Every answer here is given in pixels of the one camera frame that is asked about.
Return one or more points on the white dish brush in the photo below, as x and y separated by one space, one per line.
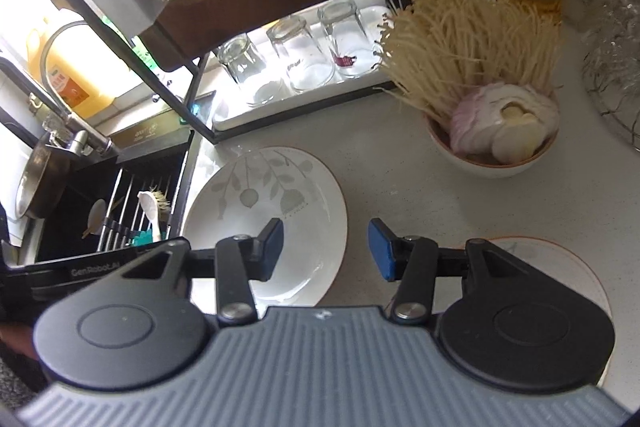
150 212

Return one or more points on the purple onion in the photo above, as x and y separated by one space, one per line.
467 119

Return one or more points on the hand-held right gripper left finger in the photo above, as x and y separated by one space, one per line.
274 249

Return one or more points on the black sink drainer basket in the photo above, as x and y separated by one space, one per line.
70 212

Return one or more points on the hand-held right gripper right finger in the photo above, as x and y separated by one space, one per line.
381 252

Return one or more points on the bristle dish brush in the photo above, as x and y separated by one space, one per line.
162 199

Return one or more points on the steel pot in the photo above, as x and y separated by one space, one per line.
40 179

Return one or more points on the garlic bulb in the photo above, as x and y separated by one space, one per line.
515 134

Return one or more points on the clear drinking glass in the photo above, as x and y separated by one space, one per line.
247 67
300 57
345 37

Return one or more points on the white ceramic bowl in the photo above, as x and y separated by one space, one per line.
480 164

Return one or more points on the white drip tray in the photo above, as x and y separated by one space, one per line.
320 104

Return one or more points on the black metal dish rack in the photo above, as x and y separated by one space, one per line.
197 122

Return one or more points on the orange oil jug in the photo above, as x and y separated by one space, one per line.
75 77

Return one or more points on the steel kitchen faucet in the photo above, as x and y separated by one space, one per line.
60 107

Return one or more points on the cluster of textured glass cups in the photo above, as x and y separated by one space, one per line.
617 32

